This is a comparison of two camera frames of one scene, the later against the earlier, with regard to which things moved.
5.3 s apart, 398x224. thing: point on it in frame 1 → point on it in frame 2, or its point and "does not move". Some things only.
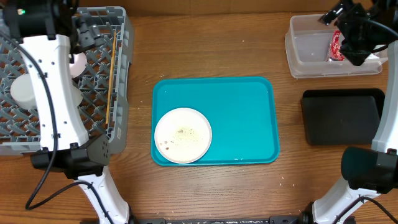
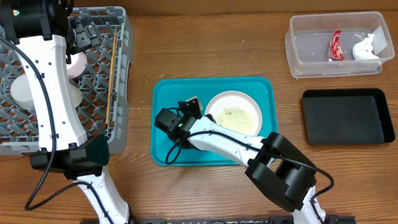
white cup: (77, 96) does not move
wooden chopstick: (111, 78) does not move
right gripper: (343, 20) → (209, 116)
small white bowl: (79, 65) does not move
